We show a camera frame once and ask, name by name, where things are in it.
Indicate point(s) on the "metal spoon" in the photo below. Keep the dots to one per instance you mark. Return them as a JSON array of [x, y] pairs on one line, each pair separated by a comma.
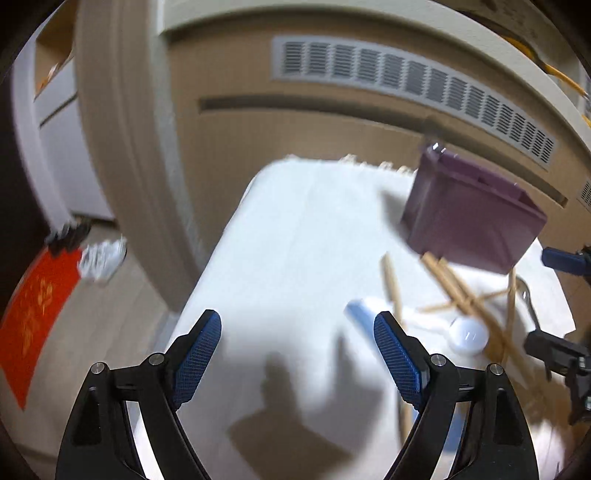
[[528, 300]]

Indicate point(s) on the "red floor mat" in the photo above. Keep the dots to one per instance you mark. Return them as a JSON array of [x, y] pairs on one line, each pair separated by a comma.
[[32, 323]]

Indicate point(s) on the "wooden chopstick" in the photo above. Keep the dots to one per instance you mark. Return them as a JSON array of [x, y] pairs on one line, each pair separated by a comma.
[[510, 314], [461, 286], [461, 302], [445, 281]]

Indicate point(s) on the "white shoe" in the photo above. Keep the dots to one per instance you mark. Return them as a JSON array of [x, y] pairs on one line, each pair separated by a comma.
[[101, 261]]

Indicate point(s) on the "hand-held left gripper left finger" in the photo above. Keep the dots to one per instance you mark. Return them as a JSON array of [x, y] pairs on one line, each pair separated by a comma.
[[198, 355]]

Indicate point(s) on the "purple plastic container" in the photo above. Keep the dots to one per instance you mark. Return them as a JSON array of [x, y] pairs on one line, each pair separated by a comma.
[[466, 217]]

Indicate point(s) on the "white spoon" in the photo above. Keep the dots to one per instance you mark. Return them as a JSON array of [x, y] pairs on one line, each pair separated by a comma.
[[468, 337]]

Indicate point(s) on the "light blue utensil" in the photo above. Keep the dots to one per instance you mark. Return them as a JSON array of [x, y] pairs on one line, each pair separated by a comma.
[[362, 314]]

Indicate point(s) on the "white tablecloth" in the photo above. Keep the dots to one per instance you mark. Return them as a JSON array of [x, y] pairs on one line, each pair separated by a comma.
[[300, 240]]

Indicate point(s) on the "black shoes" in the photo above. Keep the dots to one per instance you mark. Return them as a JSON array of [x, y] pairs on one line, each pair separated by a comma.
[[67, 237]]

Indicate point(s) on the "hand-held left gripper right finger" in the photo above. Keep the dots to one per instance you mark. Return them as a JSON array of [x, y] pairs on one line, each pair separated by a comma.
[[396, 360]]

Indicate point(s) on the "white cabinet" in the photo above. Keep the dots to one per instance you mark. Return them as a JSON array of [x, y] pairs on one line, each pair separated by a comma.
[[51, 138]]

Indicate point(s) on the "grey vent grille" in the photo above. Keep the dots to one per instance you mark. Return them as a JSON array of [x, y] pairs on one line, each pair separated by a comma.
[[415, 87]]

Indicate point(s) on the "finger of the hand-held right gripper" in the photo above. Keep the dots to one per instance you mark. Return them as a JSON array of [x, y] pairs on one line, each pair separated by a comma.
[[547, 346], [561, 261]]

